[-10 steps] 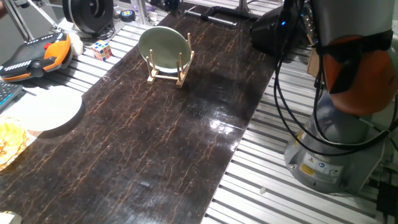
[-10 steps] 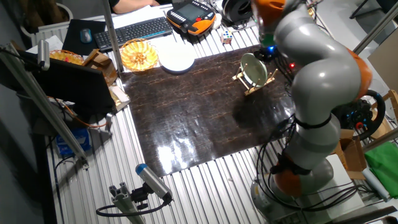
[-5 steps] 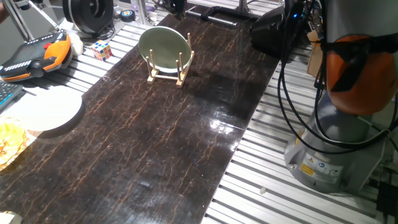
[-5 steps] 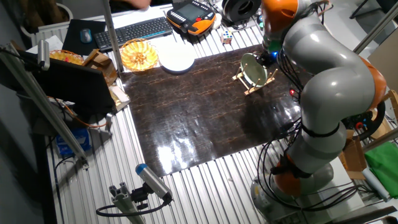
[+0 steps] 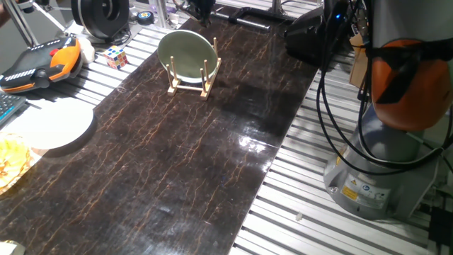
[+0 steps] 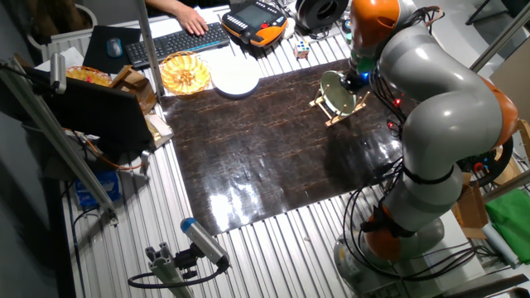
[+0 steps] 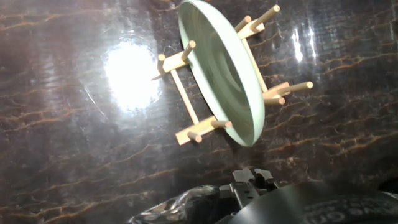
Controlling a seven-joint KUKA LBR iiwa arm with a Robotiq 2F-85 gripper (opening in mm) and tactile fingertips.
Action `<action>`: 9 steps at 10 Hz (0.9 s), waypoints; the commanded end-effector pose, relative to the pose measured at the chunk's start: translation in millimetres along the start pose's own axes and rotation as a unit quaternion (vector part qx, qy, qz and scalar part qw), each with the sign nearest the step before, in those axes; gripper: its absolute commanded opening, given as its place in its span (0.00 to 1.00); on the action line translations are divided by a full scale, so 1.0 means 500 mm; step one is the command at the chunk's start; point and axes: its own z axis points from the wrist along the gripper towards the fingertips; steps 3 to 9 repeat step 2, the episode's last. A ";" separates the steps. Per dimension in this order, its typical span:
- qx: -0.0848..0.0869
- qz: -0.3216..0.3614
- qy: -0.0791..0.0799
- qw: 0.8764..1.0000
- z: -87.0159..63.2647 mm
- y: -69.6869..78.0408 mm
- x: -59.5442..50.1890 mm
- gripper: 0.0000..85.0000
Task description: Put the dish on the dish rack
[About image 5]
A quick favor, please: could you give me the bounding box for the black orange teach pendant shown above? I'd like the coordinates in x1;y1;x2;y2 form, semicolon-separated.
0;36;84;94

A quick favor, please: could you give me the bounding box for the pale green round dish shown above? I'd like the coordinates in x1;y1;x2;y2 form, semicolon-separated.
157;29;219;84

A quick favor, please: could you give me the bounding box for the wooden dish rack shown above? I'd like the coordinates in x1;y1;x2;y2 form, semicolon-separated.
166;37;223;102

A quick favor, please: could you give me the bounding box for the thin silver tripod rod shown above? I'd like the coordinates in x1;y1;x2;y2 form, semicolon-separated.
1;0;40;47
40;0;67;31

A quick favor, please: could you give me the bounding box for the dark marble pattern mat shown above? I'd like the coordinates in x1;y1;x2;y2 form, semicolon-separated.
0;5;319;255

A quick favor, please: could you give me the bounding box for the white round plate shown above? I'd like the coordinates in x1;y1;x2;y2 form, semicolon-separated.
6;101;96;150

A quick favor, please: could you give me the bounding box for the brown cardboard box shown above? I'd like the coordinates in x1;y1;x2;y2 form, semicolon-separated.
349;33;371;89

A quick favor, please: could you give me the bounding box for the white egg shaped object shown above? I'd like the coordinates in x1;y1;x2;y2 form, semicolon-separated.
78;37;96;64

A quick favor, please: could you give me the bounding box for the black filament spool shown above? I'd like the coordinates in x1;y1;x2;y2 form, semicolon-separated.
70;0;130;40

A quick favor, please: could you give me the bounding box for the white yellow packet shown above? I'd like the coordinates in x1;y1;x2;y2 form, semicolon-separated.
0;240;26;255

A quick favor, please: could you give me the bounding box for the silver vertical post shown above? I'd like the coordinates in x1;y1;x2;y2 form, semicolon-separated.
155;0;169;29

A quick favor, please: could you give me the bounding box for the Rubik's cube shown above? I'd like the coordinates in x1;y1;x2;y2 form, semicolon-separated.
103;45;130;70

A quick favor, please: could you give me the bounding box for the amber glass ribbed bowl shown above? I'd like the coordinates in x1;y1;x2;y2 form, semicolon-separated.
0;132;35;194

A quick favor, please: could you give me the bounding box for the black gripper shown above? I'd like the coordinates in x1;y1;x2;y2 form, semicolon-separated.
186;0;216;28

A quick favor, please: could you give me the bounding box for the black bar clamp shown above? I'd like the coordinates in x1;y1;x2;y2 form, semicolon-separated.
212;6;298;31

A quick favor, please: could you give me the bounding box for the black computer keyboard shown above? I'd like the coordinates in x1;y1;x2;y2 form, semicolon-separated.
0;92;28;125

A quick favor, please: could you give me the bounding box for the black round puck blue label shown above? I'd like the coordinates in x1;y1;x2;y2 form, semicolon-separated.
136;10;156;26

